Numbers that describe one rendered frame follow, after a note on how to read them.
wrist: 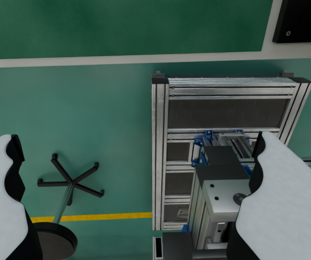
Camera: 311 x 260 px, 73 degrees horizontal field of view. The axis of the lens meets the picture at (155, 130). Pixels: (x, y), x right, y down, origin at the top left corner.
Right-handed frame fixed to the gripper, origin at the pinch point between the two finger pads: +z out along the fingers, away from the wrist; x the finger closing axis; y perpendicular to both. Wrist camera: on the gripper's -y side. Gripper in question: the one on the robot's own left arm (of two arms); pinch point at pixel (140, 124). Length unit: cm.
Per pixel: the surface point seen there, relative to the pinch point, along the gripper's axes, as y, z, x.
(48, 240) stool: 110, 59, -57
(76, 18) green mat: -2.8, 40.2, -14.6
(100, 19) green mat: -2.7, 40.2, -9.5
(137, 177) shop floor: 118, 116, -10
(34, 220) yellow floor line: 169, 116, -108
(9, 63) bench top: 6, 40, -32
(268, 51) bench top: 3.9, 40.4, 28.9
